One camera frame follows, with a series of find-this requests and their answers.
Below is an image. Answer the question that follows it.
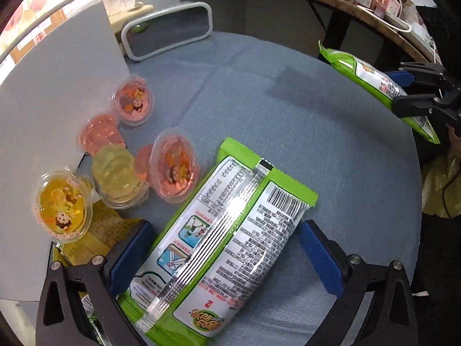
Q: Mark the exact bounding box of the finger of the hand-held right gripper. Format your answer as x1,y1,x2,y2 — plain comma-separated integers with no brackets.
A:
387,61,451,89
392,93,447,119

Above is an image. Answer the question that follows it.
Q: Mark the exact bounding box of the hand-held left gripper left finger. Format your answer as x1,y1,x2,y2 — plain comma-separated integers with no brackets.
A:
35,220,159,346

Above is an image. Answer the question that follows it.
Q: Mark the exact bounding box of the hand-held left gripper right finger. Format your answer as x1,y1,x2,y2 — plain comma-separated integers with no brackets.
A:
299,219,424,346

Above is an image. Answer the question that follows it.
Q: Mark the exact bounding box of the yellow snack packet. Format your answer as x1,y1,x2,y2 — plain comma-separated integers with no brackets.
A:
50,202,146,332

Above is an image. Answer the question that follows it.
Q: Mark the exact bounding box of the green snack packet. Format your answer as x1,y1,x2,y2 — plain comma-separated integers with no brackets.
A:
318,41,441,145
116,137,319,346

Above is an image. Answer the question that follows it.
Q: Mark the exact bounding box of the pale green jelly cup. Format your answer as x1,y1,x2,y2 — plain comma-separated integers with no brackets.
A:
91,145,150,210

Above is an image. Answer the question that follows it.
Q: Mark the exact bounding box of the yellow jelly cup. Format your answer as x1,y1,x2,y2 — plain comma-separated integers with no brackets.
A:
34,168,95,244

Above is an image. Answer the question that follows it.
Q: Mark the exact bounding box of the pink jelly cup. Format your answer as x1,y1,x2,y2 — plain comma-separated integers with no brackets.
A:
135,128,200,206
77,112,127,154
111,74,156,127

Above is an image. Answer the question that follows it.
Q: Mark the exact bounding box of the white cardboard box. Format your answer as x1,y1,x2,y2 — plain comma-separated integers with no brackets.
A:
0,0,132,301

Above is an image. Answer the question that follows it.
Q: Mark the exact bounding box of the small pink box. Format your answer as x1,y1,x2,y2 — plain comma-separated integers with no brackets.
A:
375,0,402,17

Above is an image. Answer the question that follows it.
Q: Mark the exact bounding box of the yellow cloth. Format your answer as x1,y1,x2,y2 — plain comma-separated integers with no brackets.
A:
421,151,461,219

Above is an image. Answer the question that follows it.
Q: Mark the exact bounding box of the blue tablecloth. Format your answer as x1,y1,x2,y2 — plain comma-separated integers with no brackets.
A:
47,31,423,346

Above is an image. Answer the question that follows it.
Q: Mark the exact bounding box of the beige tissue pack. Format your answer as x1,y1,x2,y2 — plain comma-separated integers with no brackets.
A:
108,0,155,38

